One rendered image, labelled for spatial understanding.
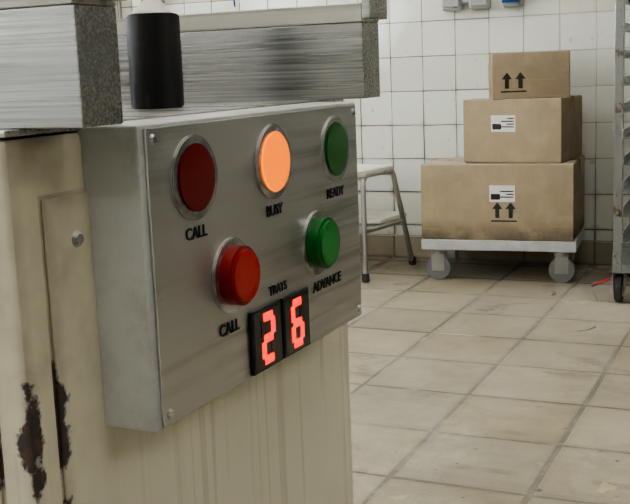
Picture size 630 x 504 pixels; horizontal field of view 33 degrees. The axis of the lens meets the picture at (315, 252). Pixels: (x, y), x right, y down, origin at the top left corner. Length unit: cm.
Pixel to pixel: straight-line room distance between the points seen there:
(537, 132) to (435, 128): 68
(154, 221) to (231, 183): 7
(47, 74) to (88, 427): 16
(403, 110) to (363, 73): 410
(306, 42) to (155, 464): 30
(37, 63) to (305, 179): 21
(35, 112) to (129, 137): 4
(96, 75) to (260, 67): 29
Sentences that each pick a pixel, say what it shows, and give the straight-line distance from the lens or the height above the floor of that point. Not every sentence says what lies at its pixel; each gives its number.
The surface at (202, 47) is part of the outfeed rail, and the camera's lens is 74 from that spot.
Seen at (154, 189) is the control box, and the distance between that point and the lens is 47.
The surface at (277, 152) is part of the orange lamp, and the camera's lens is 56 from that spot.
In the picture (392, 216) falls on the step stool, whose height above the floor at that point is 23.
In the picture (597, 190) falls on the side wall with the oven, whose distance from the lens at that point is 459.
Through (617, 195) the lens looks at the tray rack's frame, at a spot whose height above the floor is 39.
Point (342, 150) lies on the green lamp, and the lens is 64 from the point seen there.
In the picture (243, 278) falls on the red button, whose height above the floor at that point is 76.
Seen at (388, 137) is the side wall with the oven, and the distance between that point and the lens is 481.
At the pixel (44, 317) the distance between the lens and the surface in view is 46.
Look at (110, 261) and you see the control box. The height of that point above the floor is 78.
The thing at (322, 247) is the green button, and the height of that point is 76.
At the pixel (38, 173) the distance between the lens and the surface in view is 46.
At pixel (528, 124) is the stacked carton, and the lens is 421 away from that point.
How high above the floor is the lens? 86
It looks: 10 degrees down
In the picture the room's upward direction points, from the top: 2 degrees counter-clockwise
